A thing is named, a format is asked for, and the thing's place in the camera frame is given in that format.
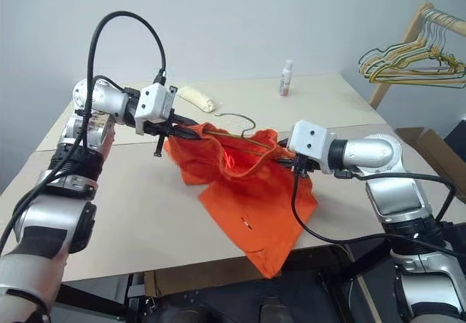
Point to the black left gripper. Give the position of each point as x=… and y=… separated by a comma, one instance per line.
x=159, y=128

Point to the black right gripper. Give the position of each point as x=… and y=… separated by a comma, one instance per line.
x=302, y=166

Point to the orange shorts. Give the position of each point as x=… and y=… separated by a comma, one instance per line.
x=262, y=206

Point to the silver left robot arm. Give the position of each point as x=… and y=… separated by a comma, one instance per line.
x=47, y=225

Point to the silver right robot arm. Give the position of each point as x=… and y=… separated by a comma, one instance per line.
x=397, y=192

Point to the white filled plastic bag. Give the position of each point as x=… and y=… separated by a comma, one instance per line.
x=196, y=99

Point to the small white spray bottle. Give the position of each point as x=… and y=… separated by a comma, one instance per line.
x=286, y=81

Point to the wooden clothes rack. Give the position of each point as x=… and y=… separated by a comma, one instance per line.
x=380, y=92

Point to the brown cardboard box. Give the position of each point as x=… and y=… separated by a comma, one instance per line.
x=429, y=148

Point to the black object beside table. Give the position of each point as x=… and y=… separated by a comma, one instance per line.
x=457, y=134

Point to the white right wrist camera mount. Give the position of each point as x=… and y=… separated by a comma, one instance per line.
x=309, y=137

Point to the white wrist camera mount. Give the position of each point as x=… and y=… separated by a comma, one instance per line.
x=309, y=137
x=154, y=101

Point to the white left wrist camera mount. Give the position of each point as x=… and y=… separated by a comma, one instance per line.
x=154, y=101

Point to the black metal table frame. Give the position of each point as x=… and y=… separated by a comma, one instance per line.
x=91, y=301

